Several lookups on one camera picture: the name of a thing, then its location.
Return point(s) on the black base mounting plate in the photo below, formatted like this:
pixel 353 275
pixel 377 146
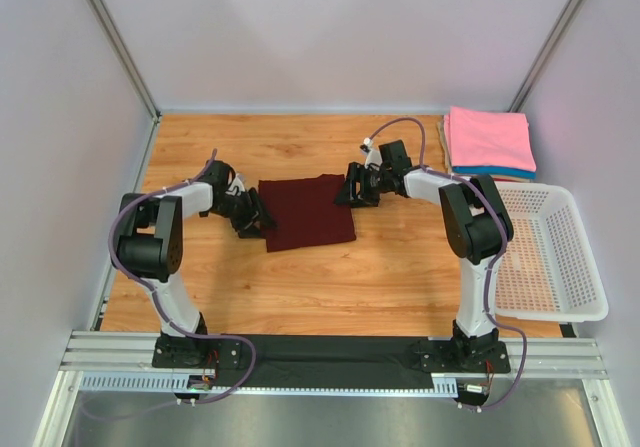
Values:
pixel 333 362

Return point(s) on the blue folded t-shirt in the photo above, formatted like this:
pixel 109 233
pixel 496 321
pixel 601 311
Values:
pixel 495 170

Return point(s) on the right aluminium frame post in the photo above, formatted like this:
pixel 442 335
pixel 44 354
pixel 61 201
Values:
pixel 558 31

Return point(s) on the left aluminium frame post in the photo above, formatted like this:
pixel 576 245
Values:
pixel 116 40

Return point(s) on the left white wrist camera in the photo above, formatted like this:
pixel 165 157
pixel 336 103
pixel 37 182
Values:
pixel 237 186

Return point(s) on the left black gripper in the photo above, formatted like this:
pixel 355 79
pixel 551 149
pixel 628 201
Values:
pixel 248 212

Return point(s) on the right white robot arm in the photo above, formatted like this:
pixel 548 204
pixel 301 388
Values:
pixel 477 228

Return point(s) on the aluminium slotted cable rail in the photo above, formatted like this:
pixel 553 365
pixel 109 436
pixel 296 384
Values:
pixel 122 362

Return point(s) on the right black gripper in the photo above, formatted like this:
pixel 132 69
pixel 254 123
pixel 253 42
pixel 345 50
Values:
pixel 362 185

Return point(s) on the maroon t-shirt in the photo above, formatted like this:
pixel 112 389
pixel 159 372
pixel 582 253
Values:
pixel 305 214

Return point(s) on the aluminium frame post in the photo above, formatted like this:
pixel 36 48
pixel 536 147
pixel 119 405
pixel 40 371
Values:
pixel 116 40
pixel 558 31

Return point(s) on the white plastic basket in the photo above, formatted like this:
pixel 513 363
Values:
pixel 548 272

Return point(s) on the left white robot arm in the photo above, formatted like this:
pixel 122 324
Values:
pixel 146 244

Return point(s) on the pink folded t-shirt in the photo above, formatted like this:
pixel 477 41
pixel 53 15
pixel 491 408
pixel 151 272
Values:
pixel 482 139

